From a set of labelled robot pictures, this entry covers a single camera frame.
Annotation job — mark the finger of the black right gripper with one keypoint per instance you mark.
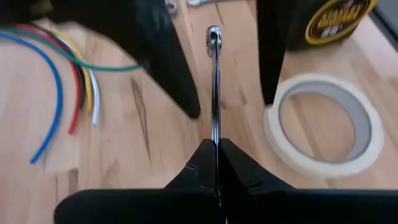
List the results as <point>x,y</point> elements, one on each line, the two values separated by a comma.
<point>149,37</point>
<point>272,46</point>

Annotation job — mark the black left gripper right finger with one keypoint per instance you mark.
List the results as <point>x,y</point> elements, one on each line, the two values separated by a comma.
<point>295,208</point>

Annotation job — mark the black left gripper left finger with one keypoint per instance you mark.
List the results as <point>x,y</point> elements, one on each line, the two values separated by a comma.
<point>155,208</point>

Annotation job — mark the black yellow tape measure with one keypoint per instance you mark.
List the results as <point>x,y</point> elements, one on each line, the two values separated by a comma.
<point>335,21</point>

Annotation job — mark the slim chrome wrench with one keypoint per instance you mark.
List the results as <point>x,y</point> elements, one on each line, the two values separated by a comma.
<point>215,93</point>

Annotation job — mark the white masking tape roll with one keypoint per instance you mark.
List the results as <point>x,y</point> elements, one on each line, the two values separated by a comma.
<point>273,133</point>

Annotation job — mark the small chrome tool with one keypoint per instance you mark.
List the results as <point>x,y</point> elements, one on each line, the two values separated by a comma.
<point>199,2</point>

